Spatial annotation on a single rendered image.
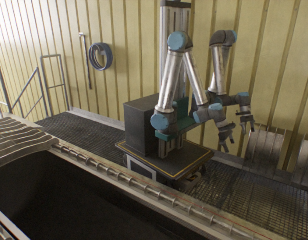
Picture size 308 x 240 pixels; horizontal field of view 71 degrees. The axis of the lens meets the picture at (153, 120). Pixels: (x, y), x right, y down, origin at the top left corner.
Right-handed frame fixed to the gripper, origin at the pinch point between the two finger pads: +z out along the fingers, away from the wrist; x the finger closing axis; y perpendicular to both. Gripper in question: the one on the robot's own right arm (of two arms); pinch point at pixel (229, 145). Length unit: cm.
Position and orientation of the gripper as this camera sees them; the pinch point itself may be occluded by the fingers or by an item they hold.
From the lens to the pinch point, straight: 176.0
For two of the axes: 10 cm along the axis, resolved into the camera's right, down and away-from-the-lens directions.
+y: -7.2, 1.4, 6.8
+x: -5.7, 4.3, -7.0
